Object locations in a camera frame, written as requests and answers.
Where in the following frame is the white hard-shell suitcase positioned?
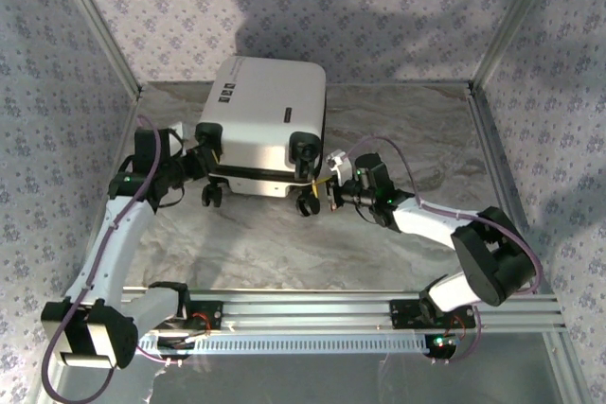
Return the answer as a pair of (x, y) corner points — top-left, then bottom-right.
(195, 55), (329, 217)

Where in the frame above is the grey metal sheet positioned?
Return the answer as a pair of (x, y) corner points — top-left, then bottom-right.
(35, 331), (593, 404)

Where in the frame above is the aluminium side rail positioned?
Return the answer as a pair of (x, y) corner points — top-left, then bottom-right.
(466, 81), (544, 294)
(70, 89), (143, 294)

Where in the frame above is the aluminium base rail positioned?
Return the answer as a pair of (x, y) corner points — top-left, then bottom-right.
(51, 286), (567, 334)

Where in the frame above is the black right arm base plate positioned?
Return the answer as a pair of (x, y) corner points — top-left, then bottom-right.
(388, 298), (477, 329)

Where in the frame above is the white slotted cable duct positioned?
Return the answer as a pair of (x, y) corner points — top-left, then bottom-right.
(135, 330), (430, 356)

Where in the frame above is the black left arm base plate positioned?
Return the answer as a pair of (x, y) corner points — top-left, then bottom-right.
(177, 300), (224, 332)

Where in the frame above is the aluminium frame post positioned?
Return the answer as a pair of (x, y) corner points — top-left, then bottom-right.
(467, 0), (565, 93)
(46, 0), (144, 98)

